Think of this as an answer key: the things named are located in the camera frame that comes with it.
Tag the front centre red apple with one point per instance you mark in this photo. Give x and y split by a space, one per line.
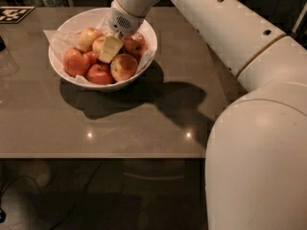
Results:
99 73

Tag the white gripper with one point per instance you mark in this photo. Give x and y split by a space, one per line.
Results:
126 23

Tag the top left yellowish apple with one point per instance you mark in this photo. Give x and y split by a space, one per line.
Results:
87 37

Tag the top right red apple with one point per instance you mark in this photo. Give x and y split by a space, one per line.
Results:
135 45

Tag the white bowl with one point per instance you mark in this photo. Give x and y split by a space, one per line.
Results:
80 19

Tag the small middle red apple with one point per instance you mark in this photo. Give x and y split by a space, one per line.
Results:
92 57

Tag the white paper liner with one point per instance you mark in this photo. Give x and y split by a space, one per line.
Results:
60 39

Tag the black white fiducial marker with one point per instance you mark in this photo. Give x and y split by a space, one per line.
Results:
13 15

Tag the black object at left edge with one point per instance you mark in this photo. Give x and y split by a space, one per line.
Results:
2 44

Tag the yellow-red apple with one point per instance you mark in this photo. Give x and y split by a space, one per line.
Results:
98 45
123 67

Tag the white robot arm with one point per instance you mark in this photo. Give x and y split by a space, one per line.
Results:
256 155

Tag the left red apple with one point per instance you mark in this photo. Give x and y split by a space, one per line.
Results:
75 63

